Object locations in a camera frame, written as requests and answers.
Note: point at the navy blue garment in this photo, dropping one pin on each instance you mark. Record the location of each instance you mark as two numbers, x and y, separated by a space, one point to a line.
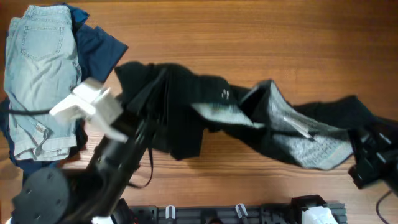
98 54

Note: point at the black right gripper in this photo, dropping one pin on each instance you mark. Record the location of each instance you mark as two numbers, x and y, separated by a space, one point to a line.
371 144

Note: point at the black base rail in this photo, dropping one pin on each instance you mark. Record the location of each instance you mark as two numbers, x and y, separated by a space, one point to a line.
266 213

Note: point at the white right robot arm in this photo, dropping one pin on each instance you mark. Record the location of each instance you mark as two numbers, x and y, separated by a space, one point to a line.
326 146

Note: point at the black shorts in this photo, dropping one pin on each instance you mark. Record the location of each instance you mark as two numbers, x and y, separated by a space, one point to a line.
259 117

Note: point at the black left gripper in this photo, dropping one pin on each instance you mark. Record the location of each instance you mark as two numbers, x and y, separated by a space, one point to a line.
146 115

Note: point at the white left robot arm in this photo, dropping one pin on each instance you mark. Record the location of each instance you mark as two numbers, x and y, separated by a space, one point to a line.
53 195

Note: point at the light blue denim shorts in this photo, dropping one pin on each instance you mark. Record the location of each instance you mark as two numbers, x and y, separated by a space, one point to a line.
41 70

